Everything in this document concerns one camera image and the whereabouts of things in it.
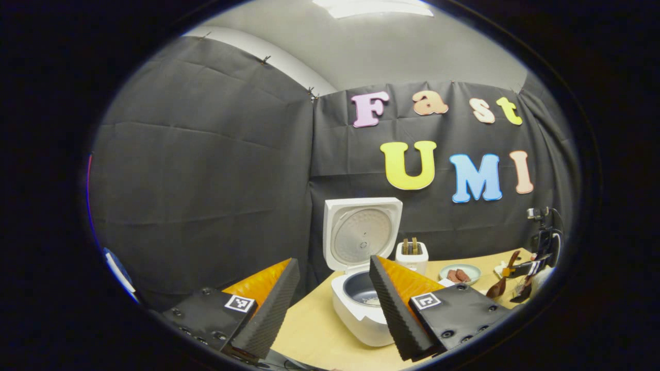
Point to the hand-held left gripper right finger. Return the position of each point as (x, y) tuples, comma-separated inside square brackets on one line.
[(392, 309)]

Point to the white rice cooker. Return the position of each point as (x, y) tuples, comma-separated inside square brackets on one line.
[(361, 232)]

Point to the blue white object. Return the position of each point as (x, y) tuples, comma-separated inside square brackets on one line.
[(119, 270)]

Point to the red meat piece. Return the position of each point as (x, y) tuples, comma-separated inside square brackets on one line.
[(452, 276), (463, 275)]

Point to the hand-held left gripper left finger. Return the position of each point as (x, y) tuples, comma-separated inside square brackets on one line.
[(273, 314)]

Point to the black backdrop cloth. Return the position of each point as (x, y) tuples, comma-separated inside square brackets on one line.
[(206, 180)]

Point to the pale green plate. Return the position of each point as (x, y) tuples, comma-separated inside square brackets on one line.
[(472, 270)]

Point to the white rice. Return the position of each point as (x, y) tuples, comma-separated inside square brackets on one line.
[(370, 299)]

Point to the ceiling light panel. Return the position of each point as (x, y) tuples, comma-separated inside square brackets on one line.
[(381, 7)]

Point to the white toaster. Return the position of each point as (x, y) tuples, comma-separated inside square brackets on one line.
[(411, 263)]

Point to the brown wooden spoon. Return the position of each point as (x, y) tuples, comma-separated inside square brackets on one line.
[(497, 287)]

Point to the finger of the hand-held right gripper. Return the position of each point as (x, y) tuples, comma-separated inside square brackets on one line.
[(526, 268)]

